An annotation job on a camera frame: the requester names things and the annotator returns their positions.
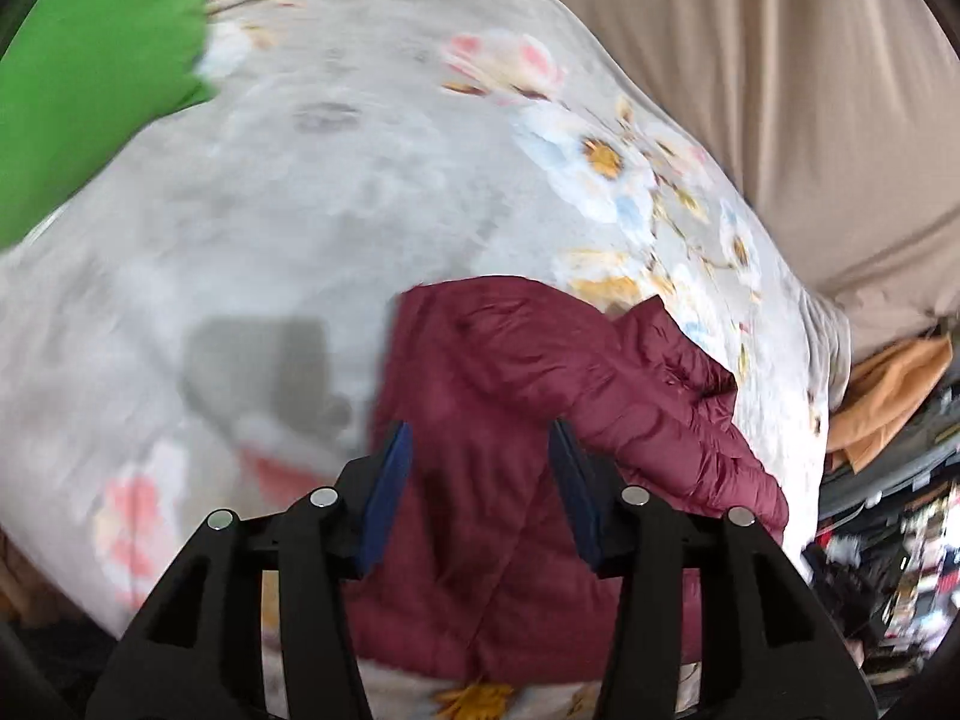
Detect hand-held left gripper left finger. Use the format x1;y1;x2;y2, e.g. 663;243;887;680
86;420;415;720

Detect green cushion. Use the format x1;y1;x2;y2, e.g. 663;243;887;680
0;0;218;248

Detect maroon quilted puffer jacket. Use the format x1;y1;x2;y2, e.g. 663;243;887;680
341;276;790;691

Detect orange cloth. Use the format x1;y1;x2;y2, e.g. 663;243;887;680
825;336;953;473

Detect blurred dark clutter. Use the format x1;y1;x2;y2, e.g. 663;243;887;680
802;360;960;691

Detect floral grey blanket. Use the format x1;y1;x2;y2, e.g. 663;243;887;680
0;0;852;720

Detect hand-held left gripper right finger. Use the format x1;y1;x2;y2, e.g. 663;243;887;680
547;420;878;720

